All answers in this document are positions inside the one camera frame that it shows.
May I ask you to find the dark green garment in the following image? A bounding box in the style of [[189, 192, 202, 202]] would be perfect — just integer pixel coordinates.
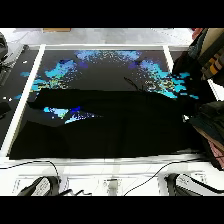
[[187, 99, 224, 138]]

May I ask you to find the striped garment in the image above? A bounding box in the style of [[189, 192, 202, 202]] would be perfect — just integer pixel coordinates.
[[199, 46, 224, 81]]

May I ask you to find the black cable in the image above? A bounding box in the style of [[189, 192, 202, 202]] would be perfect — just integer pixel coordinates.
[[0, 159, 63, 188], [122, 158, 204, 197]]

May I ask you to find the checked garment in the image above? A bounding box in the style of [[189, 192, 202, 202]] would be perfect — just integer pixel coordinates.
[[199, 133, 224, 172]]

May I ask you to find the black garment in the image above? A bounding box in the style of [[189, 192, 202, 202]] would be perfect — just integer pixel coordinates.
[[9, 87, 205, 160]]

